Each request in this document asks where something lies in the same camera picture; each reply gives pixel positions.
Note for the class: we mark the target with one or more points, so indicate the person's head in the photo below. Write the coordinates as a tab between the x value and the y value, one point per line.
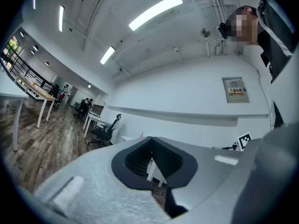
245	27

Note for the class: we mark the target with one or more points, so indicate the grey electrical panel box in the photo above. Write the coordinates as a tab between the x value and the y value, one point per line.
235	90

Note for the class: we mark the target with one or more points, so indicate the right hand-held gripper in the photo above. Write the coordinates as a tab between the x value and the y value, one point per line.
244	140

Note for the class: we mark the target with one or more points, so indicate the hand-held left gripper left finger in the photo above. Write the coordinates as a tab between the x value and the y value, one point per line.
98	185

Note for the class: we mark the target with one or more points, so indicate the black head-worn camera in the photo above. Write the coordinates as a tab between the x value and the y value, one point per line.
222	30

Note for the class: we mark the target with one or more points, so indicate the white ceiling conduit pipes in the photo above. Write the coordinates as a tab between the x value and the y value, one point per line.
218	10

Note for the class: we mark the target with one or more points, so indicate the white wall ledge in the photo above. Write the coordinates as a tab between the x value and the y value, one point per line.
177	115

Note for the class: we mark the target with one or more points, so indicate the white desk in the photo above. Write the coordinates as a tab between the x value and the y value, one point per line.
93	119
153	171

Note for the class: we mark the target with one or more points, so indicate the window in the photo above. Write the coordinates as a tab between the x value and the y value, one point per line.
12	49

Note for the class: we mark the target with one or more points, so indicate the wooden top desk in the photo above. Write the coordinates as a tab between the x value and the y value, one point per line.
39	93

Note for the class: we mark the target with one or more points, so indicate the round wall fan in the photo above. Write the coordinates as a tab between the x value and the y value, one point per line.
205	32

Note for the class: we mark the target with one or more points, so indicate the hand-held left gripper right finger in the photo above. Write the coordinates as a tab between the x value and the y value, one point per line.
201	167

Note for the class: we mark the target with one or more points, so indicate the black metal railing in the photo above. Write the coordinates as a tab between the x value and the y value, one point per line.
28	73

